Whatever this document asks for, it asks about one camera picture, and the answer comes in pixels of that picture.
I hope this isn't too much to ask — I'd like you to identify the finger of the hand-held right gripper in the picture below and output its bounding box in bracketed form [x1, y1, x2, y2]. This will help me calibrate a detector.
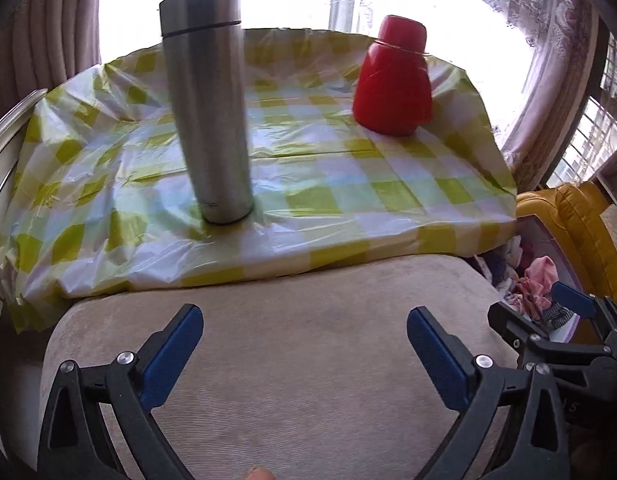
[551, 282, 617, 346]
[487, 300, 614, 372]

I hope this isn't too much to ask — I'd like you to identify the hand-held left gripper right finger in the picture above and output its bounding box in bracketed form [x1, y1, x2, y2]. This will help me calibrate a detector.
[407, 306, 571, 480]

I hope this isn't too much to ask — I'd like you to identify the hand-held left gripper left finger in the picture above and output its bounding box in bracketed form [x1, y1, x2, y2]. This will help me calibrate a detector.
[37, 304, 205, 480]

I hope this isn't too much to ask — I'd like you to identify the pink fabric item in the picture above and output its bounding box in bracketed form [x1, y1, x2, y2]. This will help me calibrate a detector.
[505, 256, 559, 318]

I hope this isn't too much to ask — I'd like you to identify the white box with purple rim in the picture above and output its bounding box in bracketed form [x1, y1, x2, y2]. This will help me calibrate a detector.
[493, 214, 617, 346]

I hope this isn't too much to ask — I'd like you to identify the yellow leather sofa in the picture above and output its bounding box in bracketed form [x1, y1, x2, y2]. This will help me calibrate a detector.
[515, 182, 617, 311]

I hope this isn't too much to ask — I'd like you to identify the barred window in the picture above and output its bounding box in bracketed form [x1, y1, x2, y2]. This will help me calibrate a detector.
[545, 35, 617, 191]

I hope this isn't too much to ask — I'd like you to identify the yellow checkered tablecloth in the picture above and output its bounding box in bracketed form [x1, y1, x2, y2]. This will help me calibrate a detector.
[0, 27, 519, 333]

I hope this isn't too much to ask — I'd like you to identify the mauve patterned curtain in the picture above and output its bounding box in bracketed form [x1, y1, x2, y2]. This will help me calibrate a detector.
[481, 0, 614, 191]

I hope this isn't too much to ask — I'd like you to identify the stainless steel thermos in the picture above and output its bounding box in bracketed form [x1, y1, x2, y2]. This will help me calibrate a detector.
[159, 0, 255, 225]

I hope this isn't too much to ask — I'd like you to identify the red plastic jug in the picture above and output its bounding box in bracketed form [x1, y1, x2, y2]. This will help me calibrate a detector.
[352, 15, 434, 136]

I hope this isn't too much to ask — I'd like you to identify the brown pleated curtain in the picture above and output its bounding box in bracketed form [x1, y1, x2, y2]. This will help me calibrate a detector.
[0, 0, 103, 121]

